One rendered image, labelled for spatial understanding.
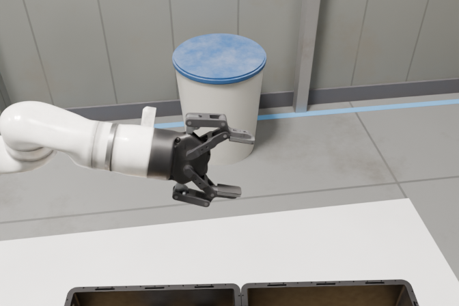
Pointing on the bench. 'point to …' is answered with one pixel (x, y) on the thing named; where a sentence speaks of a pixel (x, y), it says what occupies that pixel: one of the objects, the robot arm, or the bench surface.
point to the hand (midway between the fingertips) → (243, 166)
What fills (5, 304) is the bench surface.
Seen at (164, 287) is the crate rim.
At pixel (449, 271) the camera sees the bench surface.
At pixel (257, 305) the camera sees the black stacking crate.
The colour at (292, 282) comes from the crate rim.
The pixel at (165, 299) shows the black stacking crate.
